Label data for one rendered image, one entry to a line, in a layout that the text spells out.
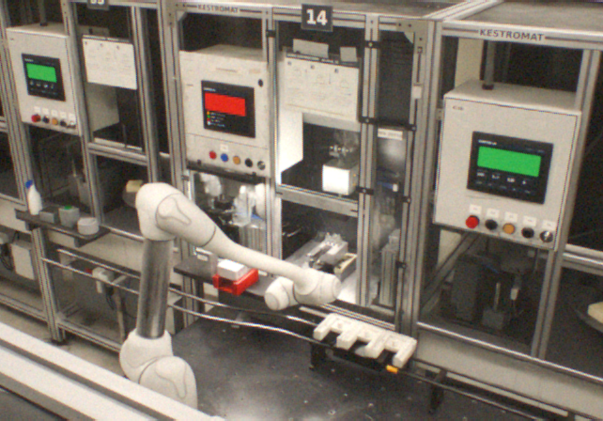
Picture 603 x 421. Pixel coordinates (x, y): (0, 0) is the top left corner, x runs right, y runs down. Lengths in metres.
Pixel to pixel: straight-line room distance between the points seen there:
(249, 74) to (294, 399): 1.23
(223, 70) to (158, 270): 0.83
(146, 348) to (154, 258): 0.33
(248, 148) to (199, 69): 0.36
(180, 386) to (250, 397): 0.37
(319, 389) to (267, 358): 0.28
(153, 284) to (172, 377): 0.32
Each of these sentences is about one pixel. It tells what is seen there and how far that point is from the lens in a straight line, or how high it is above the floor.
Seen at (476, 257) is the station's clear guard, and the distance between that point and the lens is 2.43.
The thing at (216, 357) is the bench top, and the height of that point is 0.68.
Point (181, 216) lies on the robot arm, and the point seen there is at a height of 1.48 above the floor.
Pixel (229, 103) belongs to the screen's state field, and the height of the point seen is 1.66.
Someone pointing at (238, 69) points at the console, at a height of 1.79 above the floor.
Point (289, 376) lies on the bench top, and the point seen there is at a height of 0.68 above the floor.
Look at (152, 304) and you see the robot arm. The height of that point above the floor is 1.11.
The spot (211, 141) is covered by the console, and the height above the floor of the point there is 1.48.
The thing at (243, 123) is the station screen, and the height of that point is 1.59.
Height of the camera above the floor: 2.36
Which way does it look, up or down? 25 degrees down
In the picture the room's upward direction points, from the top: straight up
